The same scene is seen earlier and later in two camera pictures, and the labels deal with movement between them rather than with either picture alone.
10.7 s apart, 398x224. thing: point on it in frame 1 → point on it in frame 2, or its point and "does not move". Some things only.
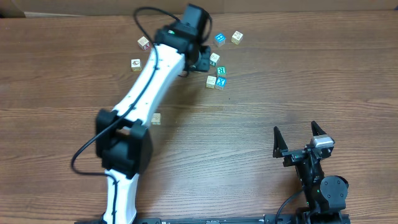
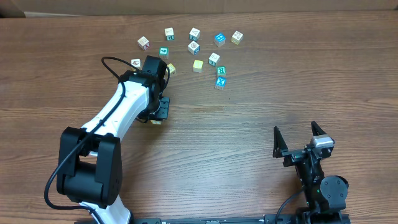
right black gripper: x=293 y=156 does not move
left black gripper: x=203 y=61 → x=163 y=110
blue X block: x=221 y=83 does not move
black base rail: x=205 y=220 does not move
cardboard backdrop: x=15 y=9 does not move
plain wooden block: x=211 y=81 → x=155 y=122
